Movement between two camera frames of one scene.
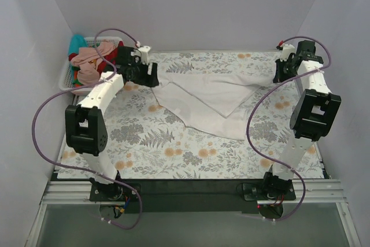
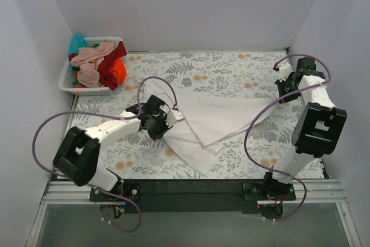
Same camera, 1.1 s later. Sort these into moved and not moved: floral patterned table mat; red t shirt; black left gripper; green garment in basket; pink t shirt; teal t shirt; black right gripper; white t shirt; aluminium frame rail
Moved: black left gripper; white t shirt; black right gripper
Not moved: floral patterned table mat; teal t shirt; aluminium frame rail; green garment in basket; pink t shirt; red t shirt
